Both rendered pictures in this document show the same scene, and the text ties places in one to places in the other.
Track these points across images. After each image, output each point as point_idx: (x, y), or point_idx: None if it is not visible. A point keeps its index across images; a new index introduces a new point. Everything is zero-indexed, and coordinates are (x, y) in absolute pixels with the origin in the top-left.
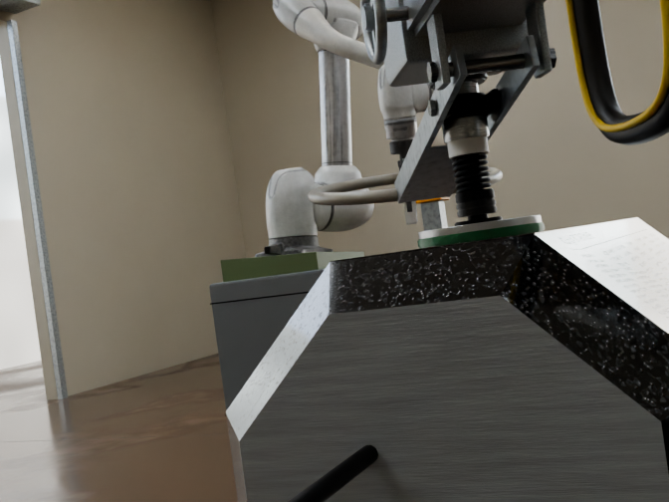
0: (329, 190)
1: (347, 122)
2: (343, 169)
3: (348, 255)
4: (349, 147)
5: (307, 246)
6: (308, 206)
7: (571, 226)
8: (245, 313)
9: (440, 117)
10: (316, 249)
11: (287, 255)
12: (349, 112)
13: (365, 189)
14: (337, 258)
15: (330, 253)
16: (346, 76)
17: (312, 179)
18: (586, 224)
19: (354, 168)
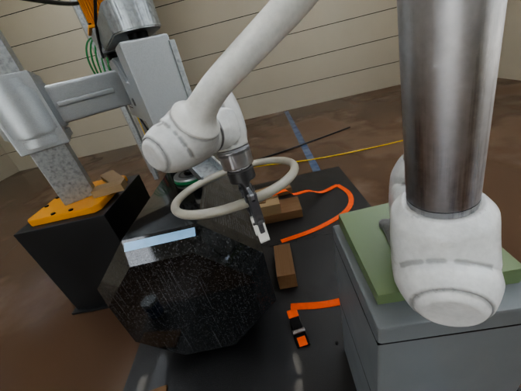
0: (290, 167)
1: (403, 125)
2: (396, 198)
3: (360, 263)
4: (407, 177)
5: (389, 229)
6: (388, 198)
7: (163, 195)
8: None
9: None
10: (388, 240)
11: (366, 208)
12: (407, 104)
13: (398, 259)
14: (351, 245)
15: (346, 231)
16: (398, 2)
17: (395, 177)
18: (160, 190)
19: (396, 212)
